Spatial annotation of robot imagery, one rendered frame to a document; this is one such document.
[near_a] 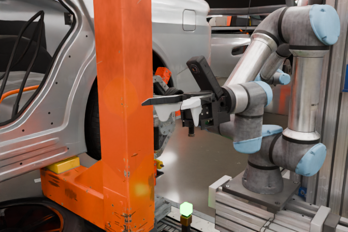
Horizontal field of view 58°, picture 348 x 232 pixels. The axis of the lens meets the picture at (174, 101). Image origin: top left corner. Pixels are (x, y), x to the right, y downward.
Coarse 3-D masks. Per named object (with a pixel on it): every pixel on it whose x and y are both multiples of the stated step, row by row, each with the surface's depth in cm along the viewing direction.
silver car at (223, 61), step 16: (304, 0) 500; (208, 16) 543; (224, 16) 522; (256, 16) 744; (224, 32) 557; (240, 32) 431; (224, 48) 410; (240, 48) 402; (224, 64) 414; (288, 64) 454
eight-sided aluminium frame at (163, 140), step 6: (156, 78) 193; (162, 78) 198; (156, 84) 201; (162, 84) 199; (162, 90) 206; (174, 114) 213; (174, 120) 214; (174, 126) 215; (162, 138) 213; (168, 138) 212; (162, 144) 207; (162, 150) 208; (156, 156) 204
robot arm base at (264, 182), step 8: (248, 160) 117; (248, 168) 117; (256, 168) 113; (264, 168) 111; (272, 168) 111; (248, 176) 115; (256, 176) 113; (264, 176) 112; (272, 176) 112; (280, 176) 114; (248, 184) 114; (256, 184) 112; (264, 184) 111; (272, 184) 112; (280, 184) 113; (256, 192) 112; (264, 192) 111; (272, 192) 111
